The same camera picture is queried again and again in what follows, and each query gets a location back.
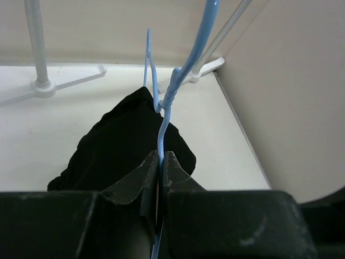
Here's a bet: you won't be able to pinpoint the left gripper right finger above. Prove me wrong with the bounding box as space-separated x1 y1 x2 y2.
163 152 318 258

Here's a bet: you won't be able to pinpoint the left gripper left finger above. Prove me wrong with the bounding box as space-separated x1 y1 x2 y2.
1 152 158 258

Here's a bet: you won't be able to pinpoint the black trousers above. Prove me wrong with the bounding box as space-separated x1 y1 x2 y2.
47 86 197 192

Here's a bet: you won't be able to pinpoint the light blue wire hanger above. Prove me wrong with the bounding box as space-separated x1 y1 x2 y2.
143 0 220 258

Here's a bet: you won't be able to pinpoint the white clothes rack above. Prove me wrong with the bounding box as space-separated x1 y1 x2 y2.
1 1 251 106

